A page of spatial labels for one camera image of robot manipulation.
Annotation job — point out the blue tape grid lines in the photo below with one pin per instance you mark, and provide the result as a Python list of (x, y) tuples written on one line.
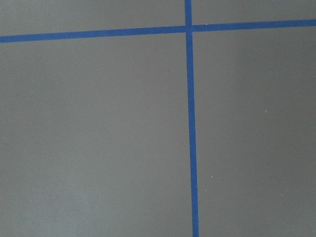
[(188, 29)]

